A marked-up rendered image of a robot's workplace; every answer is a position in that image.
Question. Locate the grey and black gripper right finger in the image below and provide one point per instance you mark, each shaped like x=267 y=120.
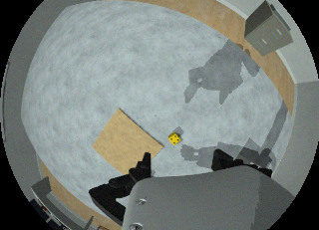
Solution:
x=222 y=160

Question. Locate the tan square mat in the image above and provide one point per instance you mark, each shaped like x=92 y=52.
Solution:
x=122 y=143

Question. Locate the yellow die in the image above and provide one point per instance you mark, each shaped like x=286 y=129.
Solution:
x=173 y=138

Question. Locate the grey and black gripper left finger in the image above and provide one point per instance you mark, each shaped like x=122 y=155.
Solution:
x=120 y=187

